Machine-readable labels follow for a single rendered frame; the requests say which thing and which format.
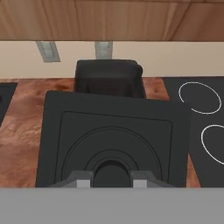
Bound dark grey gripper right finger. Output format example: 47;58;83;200
129;170;177;189

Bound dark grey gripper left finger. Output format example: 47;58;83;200
48;170;95;189

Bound black square blender lid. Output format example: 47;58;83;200
34;90;193;189

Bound black blender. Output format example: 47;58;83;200
73;59;147;99

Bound black hob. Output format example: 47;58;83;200
162;76;224;189

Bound black flat appliance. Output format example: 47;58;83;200
0;81;18;127

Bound grey wall socket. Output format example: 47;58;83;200
35;41;61;63
94;41;114;60

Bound wooden wall cupboards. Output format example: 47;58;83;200
0;0;224;43

